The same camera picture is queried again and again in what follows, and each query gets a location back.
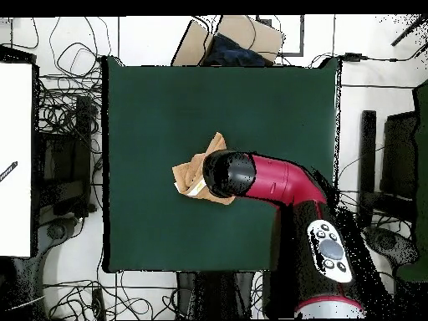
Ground tan terry towel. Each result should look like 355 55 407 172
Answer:
171 131 237 206

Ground dark green table cloth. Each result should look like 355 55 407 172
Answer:
101 55 341 274

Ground dark blue clothing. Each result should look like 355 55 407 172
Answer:
201 32 268 67

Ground black equipment rack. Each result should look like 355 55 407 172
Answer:
34 95 99 218

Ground brown cardboard box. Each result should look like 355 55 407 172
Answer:
171 14 285 67

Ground black upright bar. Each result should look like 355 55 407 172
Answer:
356 110 378 230

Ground black power strip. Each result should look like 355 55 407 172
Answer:
90 288 107 321

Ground white board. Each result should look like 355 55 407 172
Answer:
0 62 34 258

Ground black marker pen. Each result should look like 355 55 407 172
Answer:
0 160 18 183

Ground black rod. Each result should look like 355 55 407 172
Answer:
390 14 428 47

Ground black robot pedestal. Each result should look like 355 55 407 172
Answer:
176 271 265 320

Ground black cable tangle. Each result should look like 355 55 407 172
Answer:
34 16 111 135
335 186 415 320

